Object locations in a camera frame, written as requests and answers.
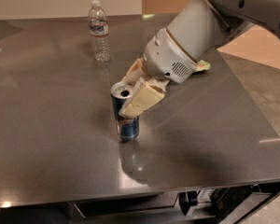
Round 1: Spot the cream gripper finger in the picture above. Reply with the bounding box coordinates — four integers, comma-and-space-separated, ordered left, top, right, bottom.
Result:
122, 58, 147, 85
119, 77, 169, 119

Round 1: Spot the blue silver redbull can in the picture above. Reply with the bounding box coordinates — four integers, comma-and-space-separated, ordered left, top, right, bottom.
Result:
110, 81, 139, 141

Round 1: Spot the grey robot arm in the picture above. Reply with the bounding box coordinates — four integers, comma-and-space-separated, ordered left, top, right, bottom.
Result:
119, 0, 280, 118

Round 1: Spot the green snack bag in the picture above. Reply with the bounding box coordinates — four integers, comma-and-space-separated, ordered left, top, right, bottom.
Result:
195, 60, 210, 72

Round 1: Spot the clear plastic water bottle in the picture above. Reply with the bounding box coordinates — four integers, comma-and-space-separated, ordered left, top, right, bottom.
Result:
88, 0, 110, 62

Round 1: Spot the metal drawer under table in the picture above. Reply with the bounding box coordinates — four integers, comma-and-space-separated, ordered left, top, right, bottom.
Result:
61, 191, 178, 221

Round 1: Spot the black device under table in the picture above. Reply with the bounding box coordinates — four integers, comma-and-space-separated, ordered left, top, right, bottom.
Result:
178, 182, 280, 224

